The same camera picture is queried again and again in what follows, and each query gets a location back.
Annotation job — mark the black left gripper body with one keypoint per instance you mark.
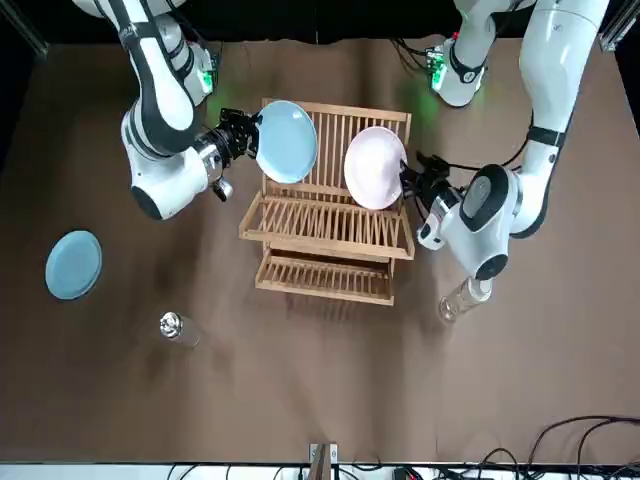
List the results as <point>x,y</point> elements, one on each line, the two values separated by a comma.
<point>437,185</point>

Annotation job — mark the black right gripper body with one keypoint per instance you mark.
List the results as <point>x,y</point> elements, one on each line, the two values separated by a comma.
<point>232,142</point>

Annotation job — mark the blue plate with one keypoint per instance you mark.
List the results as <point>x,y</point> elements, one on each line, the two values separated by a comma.
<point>287,142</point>
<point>73,265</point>

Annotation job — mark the pale plate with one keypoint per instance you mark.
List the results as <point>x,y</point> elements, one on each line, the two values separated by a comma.
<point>372,167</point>

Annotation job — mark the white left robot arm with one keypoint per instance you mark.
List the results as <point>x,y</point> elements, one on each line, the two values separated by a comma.
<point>550,75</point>

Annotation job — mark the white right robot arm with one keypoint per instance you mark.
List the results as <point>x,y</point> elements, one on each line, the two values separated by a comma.
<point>160,90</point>

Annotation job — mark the wooden dish rack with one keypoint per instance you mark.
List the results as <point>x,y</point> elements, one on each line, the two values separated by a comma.
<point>325,246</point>

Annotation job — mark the glass bottle with grey cap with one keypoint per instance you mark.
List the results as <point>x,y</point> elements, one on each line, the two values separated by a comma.
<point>460,300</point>

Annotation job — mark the glass bottle with silver stopper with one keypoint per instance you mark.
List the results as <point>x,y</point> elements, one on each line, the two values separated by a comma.
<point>180,332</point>

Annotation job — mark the aluminium frame profile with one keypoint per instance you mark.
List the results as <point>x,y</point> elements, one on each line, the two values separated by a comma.
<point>620,25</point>
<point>22,25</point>

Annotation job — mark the aluminium camera post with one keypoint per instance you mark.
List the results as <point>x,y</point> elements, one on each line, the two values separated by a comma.
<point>322,460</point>

